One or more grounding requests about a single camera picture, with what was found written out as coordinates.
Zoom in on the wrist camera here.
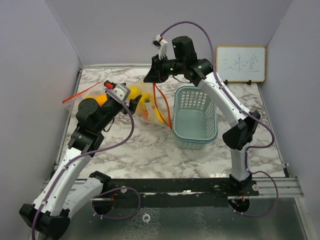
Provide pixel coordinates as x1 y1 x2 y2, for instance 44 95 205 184
103 80 131 102
152 34 168 60

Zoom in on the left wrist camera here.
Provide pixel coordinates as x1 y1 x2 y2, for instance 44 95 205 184
103 80 131 102

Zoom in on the light blue plastic basket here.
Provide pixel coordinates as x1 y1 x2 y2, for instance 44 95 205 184
172 86 218 150

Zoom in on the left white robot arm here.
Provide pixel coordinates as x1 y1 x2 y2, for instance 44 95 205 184
19 93 142 240

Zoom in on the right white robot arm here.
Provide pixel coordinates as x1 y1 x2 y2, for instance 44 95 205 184
143 35 261 196

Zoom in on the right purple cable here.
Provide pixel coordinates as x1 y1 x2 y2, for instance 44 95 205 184
159 21 280 218

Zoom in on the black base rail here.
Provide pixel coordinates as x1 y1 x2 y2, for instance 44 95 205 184
102 178 259 208

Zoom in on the clear zip bag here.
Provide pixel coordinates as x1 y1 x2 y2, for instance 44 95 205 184
128 80 172 129
62 81 106 113

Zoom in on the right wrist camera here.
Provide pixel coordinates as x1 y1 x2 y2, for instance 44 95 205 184
152 34 168 60

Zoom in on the yellow pear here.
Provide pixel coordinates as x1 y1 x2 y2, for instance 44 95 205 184
140 92 153 104

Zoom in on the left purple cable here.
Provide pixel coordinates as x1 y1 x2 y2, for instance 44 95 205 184
31 88 142 240

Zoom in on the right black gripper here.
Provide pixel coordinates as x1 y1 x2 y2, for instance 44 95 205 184
143 54 185 84

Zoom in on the purple cable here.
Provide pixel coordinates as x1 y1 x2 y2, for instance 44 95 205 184
31 88 142 240
159 21 280 218

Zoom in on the clear zip top bag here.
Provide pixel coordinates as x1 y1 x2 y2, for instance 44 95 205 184
62 81 106 113

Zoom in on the small yellow lemon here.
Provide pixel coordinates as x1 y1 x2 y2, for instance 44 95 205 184
153 107 165 124

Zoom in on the small whiteboard with writing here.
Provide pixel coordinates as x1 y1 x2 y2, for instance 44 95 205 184
216 46 266 83

